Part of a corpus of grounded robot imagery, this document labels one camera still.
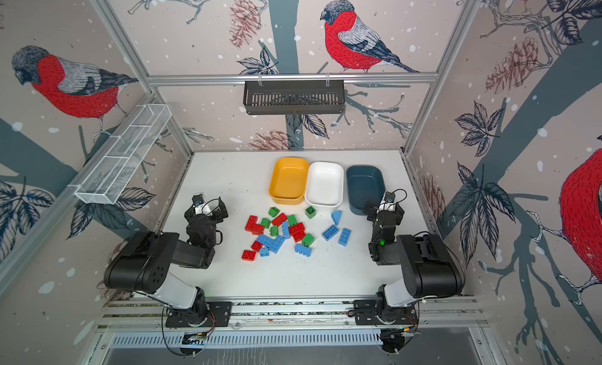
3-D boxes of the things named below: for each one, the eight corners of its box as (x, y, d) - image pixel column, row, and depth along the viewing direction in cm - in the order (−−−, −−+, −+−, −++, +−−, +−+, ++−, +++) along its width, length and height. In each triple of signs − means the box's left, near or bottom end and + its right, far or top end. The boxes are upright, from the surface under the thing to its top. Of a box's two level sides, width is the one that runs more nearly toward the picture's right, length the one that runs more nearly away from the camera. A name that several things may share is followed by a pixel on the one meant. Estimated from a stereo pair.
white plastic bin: (305, 211, 100) (305, 204, 96) (305, 168, 116) (305, 161, 112) (346, 211, 100) (348, 204, 96) (341, 168, 116) (342, 160, 112)
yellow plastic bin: (267, 202, 103) (265, 195, 99) (279, 161, 120) (277, 153, 115) (303, 206, 102) (303, 198, 97) (310, 164, 118) (310, 156, 113)
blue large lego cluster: (255, 242, 92) (254, 240, 90) (265, 228, 95) (265, 226, 94) (275, 254, 88) (275, 252, 87) (285, 240, 92) (285, 238, 91)
